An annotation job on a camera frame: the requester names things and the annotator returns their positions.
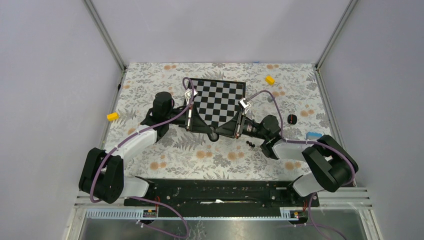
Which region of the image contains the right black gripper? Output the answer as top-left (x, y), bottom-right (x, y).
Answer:
top-left (213, 110), bottom-right (268, 141)

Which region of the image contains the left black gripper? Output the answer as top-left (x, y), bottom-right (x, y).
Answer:
top-left (165, 104), bottom-right (213, 134)

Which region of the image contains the black earbud charging case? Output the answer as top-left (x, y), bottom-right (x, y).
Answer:
top-left (287, 114), bottom-right (298, 125)

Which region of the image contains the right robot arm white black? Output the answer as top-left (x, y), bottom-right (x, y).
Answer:
top-left (212, 112), bottom-right (358, 206)

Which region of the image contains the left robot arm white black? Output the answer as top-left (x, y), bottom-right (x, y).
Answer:
top-left (78, 89), bottom-right (212, 206)

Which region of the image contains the black white checkerboard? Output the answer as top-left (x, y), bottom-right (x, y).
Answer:
top-left (183, 78), bottom-right (247, 128)

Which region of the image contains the black earbud pair lower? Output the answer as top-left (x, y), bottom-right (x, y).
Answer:
top-left (246, 141), bottom-right (256, 148)

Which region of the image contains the yellow block right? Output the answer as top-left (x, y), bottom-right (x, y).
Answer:
top-left (265, 75), bottom-right (275, 86)

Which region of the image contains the yellow block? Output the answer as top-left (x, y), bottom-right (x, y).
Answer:
top-left (265, 75), bottom-right (275, 86)
top-left (106, 112), bottom-right (120, 122)

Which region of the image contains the yellow block left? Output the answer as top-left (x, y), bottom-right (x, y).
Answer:
top-left (106, 112), bottom-right (120, 122)

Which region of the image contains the floral patterned table mat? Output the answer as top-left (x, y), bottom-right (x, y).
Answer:
top-left (104, 62), bottom-right (345, 182)

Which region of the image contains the blue grey lego block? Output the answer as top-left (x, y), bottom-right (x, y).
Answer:
top-left (305, 131), bottom-right (323, 140)

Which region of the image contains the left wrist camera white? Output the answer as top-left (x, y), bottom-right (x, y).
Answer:
top-left (184, 88), bottom-right (198, 102)

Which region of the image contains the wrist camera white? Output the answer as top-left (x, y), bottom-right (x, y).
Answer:
top-left (184, 88), bottom-right (198, 102)
top-left (238, 98), bottom-right (252, 111)

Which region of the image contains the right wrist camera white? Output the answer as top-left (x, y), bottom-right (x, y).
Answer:
top-left (238, 98), bottom-right (252, 111)

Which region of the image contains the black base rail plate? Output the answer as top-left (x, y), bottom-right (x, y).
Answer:
top-left (119, 177), bottom-right (320, 218)

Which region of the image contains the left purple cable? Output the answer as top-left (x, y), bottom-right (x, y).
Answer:
top-left (89, 77), bottom-right (196, 240)

